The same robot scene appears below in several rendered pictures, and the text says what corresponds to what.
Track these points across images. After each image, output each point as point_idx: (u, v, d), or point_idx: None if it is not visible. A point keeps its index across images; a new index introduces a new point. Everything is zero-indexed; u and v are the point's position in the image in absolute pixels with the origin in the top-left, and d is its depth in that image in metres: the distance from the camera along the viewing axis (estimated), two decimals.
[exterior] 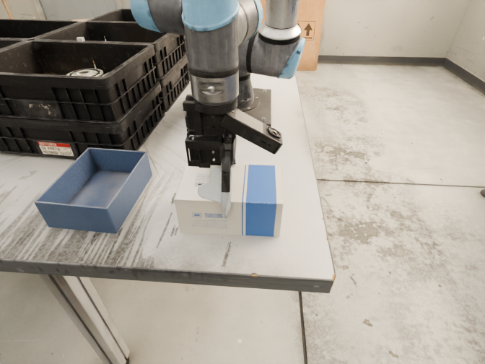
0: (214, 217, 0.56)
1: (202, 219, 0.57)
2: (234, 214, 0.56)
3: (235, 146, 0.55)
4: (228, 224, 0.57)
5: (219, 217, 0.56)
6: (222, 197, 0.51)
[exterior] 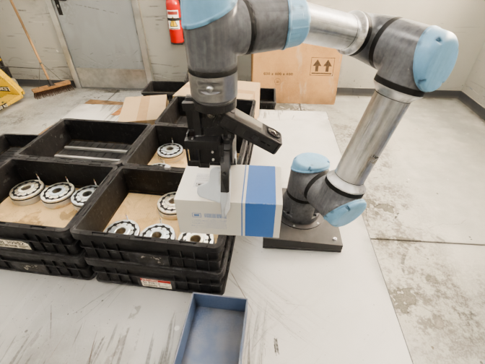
0: (213, 217, 0.56)
1: (201, 219, 0.57)
2: (234, 215, 0.56)
3: (235, 146, 0.55)
4: (227, 224, 0.57)
5: (218, 217, 0.56)
6: (221, 197, 0.51)
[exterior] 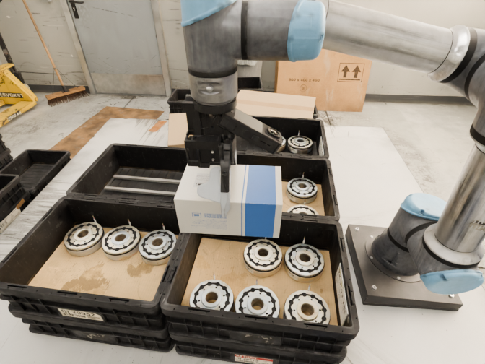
0: (213, 217, 0.56)
1: (201, 219, 0.57)
2: (234, 215, 0.56)
3: (235, 146, 0.55)
4: (227, 224, 0.57)
5: (218, 217, 0.56)
6: (221, 197, 0.51)
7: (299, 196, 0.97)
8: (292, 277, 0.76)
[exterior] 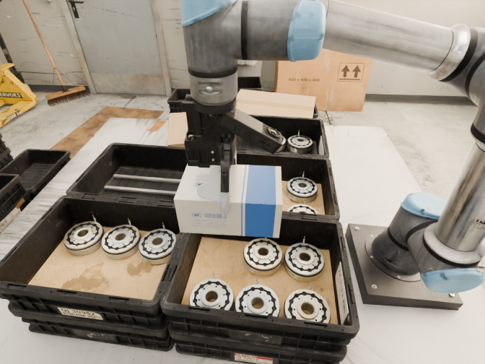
0: (213, 217, 0.56)
1: (201, 219, 0.57)
2: (234, 215, 0.56)
3: (235, 146, 0.55)
4: (227, 224, 0.57)
5: (218, 217, 0.56)
6: (221, 197, 0.51)
7: (299, 196, 0.97)
8: (292, 276, 0.76)
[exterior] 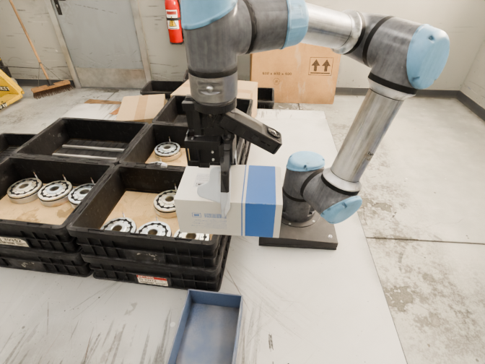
0: (213, 217, 0.56)
1: (201, 219, 0.57)
2: (234, 215, 0.56)
3: (235, 146, 0.55)
4: (227, 224, 0.57)
5: (218, 217, 0.56)
6: (221, 197, 0.51)
7: None
8: None
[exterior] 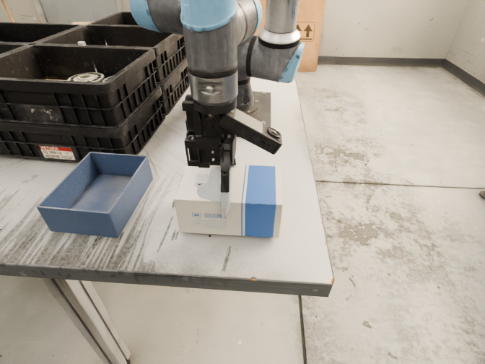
0: (213, 217, 0.56)
1: (201, 219, 0.57)
2: (234, 215, 0.56)
3: (235, 146, 0.55)
4: (227, 224, 0.57)
5: (218, 217, 0.56)
6: (221, 197, 0.51)
7: None
8: None
